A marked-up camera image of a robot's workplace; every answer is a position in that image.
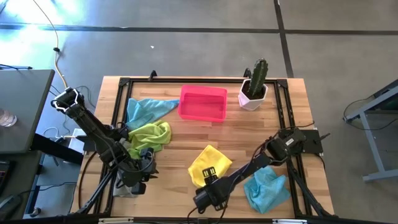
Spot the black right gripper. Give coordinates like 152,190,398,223
192,177,229,213

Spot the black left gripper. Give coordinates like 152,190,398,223
120,147,160,189

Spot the yellow microfiber towel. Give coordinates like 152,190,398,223
187,144,233,189

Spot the lime microfiber towel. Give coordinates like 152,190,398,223
127,119,172,156

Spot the blue microfiber towel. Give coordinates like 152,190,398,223
126,98,180,131
243,165,292,215

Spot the pink plastic bin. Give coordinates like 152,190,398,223
177,84,228,123

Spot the grey microfiber towel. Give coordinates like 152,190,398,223
112,169,139,199

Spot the white box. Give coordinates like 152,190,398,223
67,128,87,154

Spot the white faceted plant pot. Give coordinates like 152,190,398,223
238,78,269,112

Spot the black bar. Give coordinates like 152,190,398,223
30,133,85,166

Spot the green cactus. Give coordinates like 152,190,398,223
248,58,269,98

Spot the dark grey side table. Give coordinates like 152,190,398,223
0,68,56,156

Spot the black controller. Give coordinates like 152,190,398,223
0,160,14,195

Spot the clear drinking glass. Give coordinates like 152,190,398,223
0,108,18,128

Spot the grey metal desk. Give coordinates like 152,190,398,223
343,78,398,183

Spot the silver metal bracket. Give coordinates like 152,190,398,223
98,217,134,224
272,218,308,224

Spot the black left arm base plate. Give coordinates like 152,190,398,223
82,135,125,153

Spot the dark curved cable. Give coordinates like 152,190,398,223
76,151,98,210

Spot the black aluminium table frame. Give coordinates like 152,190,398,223
70,76,336,218

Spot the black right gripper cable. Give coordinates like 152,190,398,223
186,121,315,224

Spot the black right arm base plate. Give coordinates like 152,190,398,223
278,129,324,155

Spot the white cable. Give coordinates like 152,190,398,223
42,126,77,140

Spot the yellow floor cable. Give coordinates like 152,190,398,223
32,0,69,90

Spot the black desk cable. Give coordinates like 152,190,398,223
343,98,398,131

